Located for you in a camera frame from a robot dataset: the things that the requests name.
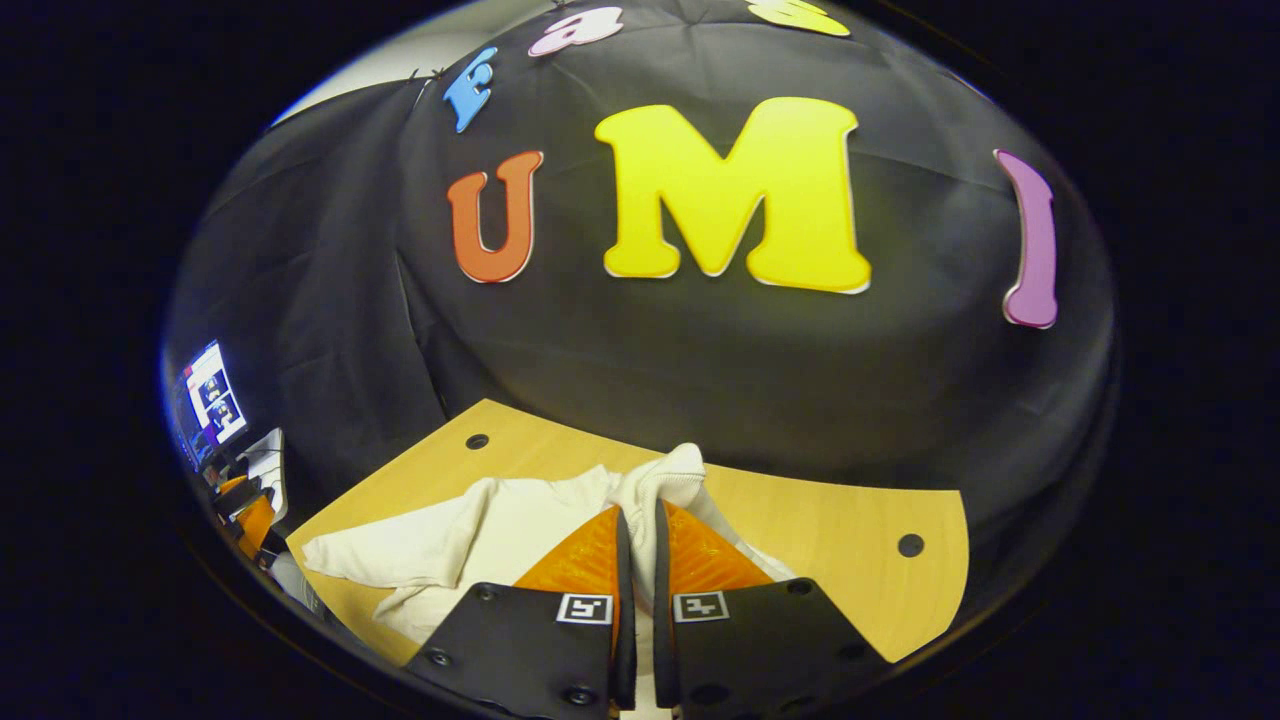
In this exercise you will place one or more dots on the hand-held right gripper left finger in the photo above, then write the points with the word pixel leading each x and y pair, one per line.
pixel 626 640

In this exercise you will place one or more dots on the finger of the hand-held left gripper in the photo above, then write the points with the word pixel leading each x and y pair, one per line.
pixel 257 525
pixel 238 498

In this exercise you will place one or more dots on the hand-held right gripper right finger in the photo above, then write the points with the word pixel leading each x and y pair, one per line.
pixel 665 640

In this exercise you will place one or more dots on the cream white garment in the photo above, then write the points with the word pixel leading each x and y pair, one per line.
pixel 480 540

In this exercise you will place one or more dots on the white desk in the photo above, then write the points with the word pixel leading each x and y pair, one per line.
pixel 268 465

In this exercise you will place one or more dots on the computer monitor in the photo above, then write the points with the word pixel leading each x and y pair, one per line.
pixel 212 395

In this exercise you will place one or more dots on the black backdrop cloth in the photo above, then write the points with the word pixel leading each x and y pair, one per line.
pixel 700 360

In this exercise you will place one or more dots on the row of black cloth clips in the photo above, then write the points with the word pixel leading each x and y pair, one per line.
pixel 437 71

